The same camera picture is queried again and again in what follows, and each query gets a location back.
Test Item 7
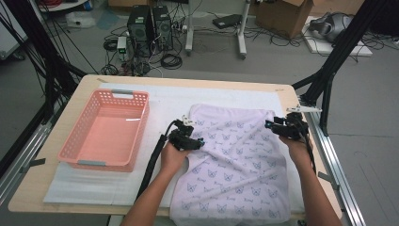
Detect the person's left hand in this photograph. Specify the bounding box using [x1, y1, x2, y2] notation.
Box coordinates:
[159, 141, 193, 175]

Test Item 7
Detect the clear plastic bag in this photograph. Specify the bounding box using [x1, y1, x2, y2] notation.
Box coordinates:
[65, 10, 97, 29]

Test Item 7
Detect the grey rounded appliance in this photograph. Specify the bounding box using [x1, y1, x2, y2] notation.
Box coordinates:
[309, 11, 356, 43]

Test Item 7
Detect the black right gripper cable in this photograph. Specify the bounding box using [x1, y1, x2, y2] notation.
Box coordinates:
[300, 123, 317, 175]

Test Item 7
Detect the aluminium rail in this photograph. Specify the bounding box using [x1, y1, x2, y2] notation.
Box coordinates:
[0, 103, 64, 205]
[299, 97, 367, 226]

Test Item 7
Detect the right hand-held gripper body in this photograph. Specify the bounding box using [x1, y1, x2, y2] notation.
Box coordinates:
[274, 105, 323, 141]

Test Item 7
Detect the open cardboard box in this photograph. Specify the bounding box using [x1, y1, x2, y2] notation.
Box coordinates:
[255, 0, 314, 40]

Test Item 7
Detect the white metal stand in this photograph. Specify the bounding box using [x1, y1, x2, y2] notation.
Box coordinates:
[184, 0, 252, 60]

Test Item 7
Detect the small white power supply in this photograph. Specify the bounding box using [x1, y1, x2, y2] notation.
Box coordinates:
[116, 36, 129, 61]

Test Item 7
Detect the person's right hand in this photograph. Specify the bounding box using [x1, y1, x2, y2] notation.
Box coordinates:
[279, 136, 314, 170]

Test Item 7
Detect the black metal frame strut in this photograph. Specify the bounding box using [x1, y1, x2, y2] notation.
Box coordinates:
[291, 0, 390, 137]
[0, 0, 88, 125]

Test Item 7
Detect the flat black device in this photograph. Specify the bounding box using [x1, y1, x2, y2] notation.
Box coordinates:
[212, 13, 243, 30]

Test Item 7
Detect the white cabinet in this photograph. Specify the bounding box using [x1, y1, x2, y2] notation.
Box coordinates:
[0, 0, 28, 60]

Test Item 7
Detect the black sleeved left gripper cable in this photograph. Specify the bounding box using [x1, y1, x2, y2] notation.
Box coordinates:
[135, 119, 186, 203]

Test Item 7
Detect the pink plastic basket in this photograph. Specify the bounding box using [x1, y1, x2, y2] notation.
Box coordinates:
[56, 89, 151, 173]

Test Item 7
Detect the round white table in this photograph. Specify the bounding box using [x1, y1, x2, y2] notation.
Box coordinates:
[37, 0, 88, 13]

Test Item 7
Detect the black computer tower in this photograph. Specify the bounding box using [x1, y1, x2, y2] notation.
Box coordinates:
[126, 5, 154, 58]
[152, 5, 174, 51]

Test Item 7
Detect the lilac butterfly print towel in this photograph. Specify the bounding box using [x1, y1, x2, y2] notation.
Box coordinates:
[168, 103, 291, 226]

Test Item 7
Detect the coiled black cable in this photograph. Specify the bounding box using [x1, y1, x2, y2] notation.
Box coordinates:
[160, 53, 184, 71]

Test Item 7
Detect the white floor board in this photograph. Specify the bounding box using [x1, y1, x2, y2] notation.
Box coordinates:
[302, 15, 374, 57]

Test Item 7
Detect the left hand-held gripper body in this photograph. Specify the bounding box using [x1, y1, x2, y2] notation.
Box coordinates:
[168, 115, 197, 151]

